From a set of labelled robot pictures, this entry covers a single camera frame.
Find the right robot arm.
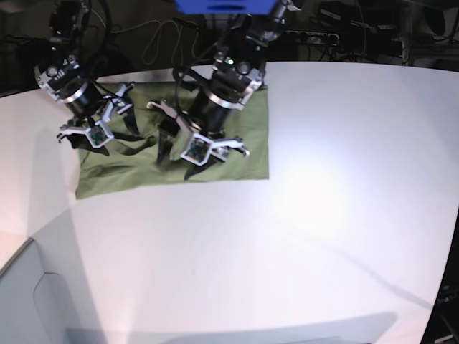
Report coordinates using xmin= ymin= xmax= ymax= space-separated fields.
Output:
xmin=34 ymin=1 xmax=138 ymax=156

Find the grey cable on floor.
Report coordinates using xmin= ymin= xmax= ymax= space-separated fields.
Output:
xmin=114 ymin=19 xmax=216 ymax=65

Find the grey panel at table corner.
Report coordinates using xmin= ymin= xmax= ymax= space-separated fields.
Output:
xmin=1 ymin=239 xmax=75 ymax=343

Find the green T-shirt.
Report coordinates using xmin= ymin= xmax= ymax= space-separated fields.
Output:
xmin=75 ymin=82 xmax=269 ymax=199

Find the blue plastic box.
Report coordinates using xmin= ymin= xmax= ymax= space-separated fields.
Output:
xmin=174 ymin=0 xmax=276 ymax=15

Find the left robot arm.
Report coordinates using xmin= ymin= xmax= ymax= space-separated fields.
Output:
xmin=147 ymin=1 xmax=299 ymax=179

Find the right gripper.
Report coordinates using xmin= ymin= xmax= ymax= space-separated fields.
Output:
xmin=34 ymin=59 xmax=139 ymax=156

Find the black power strip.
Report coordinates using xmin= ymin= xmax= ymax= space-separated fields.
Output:
xmin=282 ymin=30 xmax=340 ymax=47

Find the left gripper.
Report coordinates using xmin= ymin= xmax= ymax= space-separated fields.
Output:
xmin=146 ymin=64 xmax=265 ymax=181

